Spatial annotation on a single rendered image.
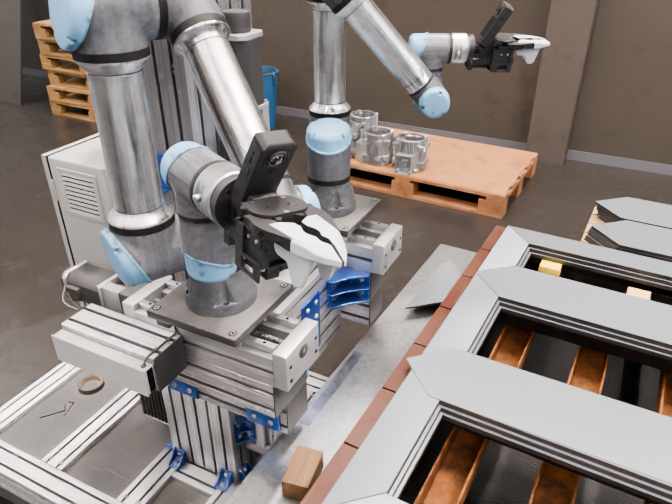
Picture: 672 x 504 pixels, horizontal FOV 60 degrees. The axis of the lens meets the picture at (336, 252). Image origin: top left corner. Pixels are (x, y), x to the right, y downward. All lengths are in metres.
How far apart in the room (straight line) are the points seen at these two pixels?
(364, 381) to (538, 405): 0.47
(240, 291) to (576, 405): 0.74
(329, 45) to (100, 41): 0.77
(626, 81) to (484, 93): 1.06
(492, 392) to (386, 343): 0.46
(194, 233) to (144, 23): 0.34
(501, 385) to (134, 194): 0.85
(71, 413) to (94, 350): 1.01
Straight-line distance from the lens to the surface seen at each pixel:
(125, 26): 0.97
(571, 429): 1.31
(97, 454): 2.18
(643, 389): 1.96
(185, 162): 0.80
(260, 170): 0.65
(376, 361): 1.64
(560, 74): 4.86
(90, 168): 1.51
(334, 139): 1.51
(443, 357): 1.41
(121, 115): 1.01
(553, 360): 1.96
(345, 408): 1.51
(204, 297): 1.20
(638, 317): 1.69
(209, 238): 0.82
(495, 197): 3.96
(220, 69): 0.96
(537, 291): 1.69
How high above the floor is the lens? 1.75
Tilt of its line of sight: 30 degrees down
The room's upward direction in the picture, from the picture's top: straight up
